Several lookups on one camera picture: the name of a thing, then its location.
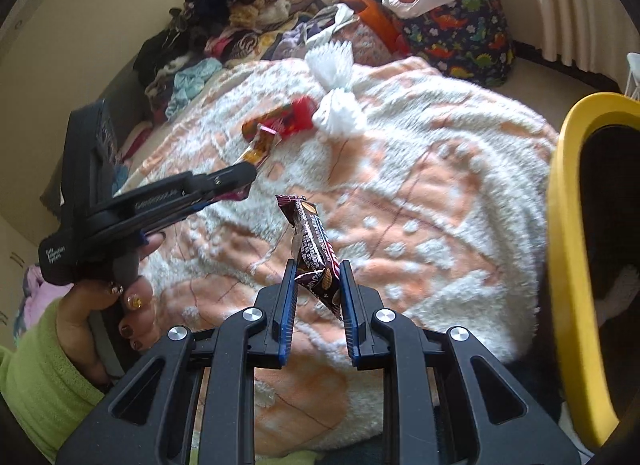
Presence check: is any pink patterned bag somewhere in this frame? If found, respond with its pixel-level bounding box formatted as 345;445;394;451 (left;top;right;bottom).
320;15;397;66

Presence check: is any person's left hand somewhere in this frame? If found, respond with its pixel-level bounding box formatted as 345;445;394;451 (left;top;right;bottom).
55;232;167;386

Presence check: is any orange clear candy wrapper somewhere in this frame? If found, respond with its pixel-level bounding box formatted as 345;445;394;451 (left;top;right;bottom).
242;127;279;168

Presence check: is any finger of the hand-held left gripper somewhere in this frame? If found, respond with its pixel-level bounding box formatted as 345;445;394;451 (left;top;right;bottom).
142;185;251;244
187;162;259;196

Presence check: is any white wire stool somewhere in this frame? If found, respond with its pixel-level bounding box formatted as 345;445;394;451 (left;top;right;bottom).
625;52;640;102

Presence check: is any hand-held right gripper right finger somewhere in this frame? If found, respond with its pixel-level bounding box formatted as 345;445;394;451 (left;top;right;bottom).
341;260;583;465

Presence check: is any pink cloth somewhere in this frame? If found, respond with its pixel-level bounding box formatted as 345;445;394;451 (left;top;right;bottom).
12;265;62;346

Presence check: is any pile of clothes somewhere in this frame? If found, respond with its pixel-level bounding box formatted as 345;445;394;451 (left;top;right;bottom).
132;0;341;120

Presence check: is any brown snack wrapper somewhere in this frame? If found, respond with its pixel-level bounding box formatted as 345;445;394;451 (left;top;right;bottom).
276;195;347;322

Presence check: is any orange bag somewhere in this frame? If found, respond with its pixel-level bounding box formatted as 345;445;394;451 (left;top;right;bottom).
342;0;409;46

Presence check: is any light blue cloth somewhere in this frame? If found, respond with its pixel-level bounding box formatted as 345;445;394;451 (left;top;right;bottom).
165;57;224;120

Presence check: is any red plastic wrapper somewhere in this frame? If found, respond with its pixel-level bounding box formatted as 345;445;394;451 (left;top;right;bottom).
242;99;317;142

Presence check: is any orange and white fluffy blanket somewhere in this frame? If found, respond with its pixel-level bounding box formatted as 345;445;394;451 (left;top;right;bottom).
112;56;561;453

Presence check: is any yellow round bin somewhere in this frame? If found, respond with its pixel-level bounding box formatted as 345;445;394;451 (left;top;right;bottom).
545;92;640;451

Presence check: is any cream pleated curtain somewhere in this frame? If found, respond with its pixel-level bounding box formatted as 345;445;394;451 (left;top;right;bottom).
517;0;640;66

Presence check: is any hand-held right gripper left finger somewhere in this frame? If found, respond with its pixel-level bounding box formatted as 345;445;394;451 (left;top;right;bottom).
55;259;299;465

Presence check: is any white garment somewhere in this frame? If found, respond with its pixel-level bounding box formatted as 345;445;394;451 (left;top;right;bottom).
310;4;359;44

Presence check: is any person's left forearm green sleeve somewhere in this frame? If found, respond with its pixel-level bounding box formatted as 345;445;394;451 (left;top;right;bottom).
0;302;113;461

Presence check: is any dinosaur print fabric bag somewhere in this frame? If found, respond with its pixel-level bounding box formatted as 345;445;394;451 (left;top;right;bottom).
402;0;516;88

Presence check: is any dark teal cloth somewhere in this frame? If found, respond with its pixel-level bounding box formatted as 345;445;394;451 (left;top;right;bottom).
320;439;383;465

